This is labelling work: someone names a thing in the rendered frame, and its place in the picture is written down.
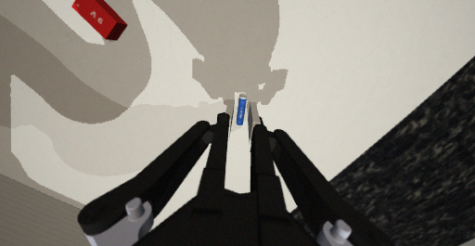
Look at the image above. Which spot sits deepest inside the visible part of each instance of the red nine-volt battery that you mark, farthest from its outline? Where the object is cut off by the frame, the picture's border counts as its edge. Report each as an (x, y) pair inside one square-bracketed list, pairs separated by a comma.
[(101, 17)]

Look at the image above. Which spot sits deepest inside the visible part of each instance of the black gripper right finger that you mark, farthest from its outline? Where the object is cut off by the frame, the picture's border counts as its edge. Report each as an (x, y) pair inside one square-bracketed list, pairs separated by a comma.
[(332, 220)]

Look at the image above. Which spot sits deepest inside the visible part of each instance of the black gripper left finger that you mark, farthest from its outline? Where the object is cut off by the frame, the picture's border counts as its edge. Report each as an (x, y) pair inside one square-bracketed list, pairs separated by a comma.
[(126, 213)]

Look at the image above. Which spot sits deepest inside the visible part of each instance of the blue battery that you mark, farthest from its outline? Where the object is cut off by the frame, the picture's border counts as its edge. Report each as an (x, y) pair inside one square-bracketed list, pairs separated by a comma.
[(241, 109)]

